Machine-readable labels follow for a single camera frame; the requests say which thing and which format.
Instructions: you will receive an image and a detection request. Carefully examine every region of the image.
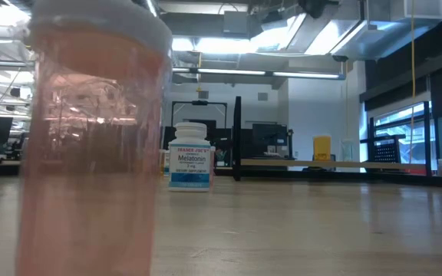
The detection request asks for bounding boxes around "small green vial white cap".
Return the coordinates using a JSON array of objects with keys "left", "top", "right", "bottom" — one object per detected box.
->
[{"left": 340, "top": 137, "right": 355, "bottom": 163}]

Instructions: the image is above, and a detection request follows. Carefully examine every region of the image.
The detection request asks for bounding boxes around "black background monitor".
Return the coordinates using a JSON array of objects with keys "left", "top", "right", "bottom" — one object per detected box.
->
[{"left": 251, "top": 122, "right": 289, "bottom": 158}]

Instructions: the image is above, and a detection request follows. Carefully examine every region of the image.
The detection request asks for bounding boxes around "long ceiling light strip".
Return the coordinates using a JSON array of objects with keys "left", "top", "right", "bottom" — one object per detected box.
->
[
  {"left": 272, "top": 71, "right": 341, "bottom": 81},
  {"left": 173, "top": 67, "right": 267, "bottom": 77}
]

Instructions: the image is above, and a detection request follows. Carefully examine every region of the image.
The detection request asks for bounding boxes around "grey ceiling box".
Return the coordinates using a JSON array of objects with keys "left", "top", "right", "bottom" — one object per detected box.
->
[{"left": 223, "top": 10, "right": 251, "bottom": 35}]

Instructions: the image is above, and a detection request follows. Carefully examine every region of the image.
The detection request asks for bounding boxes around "small pink vial white cap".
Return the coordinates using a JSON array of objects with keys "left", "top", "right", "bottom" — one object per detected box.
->
[{"left": 13, "top": 0, "right": 174, "bottom": 276}]

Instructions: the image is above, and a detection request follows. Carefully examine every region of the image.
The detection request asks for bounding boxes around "black mesh panel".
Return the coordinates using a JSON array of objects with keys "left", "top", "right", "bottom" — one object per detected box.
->
[{"left": 370, "top": 133, "right": 406, "bottom": 164}]

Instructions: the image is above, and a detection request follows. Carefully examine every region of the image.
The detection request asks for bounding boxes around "black background gantry frame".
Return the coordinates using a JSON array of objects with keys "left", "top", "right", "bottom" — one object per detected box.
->
[{"left": 170, "top": 99, "right": 229, "bottom": 154}]

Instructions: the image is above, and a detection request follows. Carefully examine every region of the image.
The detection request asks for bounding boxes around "wooden shelf black frame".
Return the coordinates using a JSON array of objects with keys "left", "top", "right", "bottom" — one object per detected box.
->
[{"left": 233, "top": 95, "right": 433, "bottom": 182}]

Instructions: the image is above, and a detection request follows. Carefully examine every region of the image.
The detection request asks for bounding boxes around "yellow hanging cord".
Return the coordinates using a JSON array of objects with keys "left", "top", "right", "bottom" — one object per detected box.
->
[{"left": 410, "top": 0, "right": 417, "bottom": 166}]

